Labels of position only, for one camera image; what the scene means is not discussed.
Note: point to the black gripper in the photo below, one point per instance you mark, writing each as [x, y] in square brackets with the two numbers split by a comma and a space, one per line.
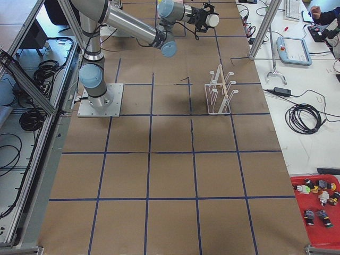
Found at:
[196, 14]

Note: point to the white ikea cup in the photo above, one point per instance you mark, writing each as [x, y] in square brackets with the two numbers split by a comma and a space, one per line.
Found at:
[212, 20]

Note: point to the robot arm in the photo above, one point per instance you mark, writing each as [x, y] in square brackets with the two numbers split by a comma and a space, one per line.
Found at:
[160, 63]

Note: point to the white keyboard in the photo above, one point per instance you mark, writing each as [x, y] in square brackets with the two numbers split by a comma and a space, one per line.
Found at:
[292, 10]

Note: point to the grabber reaching tool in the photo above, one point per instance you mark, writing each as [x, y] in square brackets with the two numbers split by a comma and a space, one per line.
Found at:
[274, 72]

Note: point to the blue teach pendant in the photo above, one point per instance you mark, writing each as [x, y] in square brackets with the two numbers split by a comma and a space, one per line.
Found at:
[293, 51]

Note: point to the black power adapter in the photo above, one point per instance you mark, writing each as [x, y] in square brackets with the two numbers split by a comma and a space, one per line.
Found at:
[282, 92]

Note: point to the red parts tray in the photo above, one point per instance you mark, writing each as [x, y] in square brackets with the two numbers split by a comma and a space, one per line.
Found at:
[318, 200]

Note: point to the aluminium frame post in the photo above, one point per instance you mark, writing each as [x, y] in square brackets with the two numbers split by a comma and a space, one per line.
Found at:
[266, 22]

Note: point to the white wire cup rack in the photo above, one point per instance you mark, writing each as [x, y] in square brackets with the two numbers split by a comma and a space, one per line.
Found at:
[219, 93]

